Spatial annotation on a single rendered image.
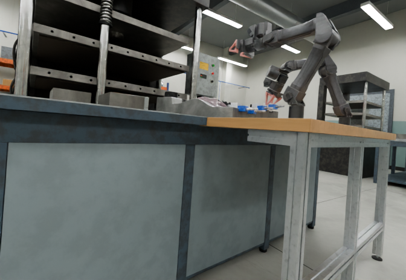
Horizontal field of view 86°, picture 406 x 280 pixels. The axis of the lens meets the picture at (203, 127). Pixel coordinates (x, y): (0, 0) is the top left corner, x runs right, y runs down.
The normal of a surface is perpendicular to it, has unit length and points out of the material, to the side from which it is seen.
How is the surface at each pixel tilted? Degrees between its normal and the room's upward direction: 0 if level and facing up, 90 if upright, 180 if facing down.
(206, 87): 90
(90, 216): 90
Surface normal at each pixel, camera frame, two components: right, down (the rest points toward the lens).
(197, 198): 0.62, 0.04
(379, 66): -0.82, -0.06
